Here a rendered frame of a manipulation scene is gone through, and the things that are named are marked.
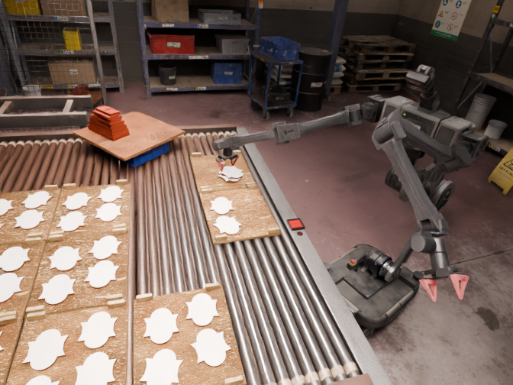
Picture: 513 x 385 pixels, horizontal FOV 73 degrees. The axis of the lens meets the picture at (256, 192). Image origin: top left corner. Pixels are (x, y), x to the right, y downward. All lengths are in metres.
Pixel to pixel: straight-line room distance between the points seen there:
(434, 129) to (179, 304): 1.37
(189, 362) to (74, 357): 0.38
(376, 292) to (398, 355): 0.41
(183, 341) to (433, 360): 1.84
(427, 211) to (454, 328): 1.75
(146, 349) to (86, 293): 0.36
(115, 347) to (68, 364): 0.15
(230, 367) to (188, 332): 0.20
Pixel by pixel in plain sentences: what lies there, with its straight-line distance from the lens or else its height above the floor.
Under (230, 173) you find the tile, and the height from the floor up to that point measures 0.97.
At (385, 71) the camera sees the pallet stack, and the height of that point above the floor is 0.44.
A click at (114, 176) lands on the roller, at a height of 0.92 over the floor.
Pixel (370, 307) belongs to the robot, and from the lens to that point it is 2.50.
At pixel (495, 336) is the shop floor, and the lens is 3.14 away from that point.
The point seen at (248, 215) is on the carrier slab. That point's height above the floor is 0.94.
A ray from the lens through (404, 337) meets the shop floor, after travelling 2.78.
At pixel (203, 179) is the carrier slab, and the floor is 0.94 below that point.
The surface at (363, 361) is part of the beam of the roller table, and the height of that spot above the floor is 0.91.
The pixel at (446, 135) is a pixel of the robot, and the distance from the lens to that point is 1.82.
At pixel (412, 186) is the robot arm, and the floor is 1.45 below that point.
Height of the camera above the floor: 2.09
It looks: 35 degrees down
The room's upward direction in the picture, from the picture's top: 6 degrees clockwise
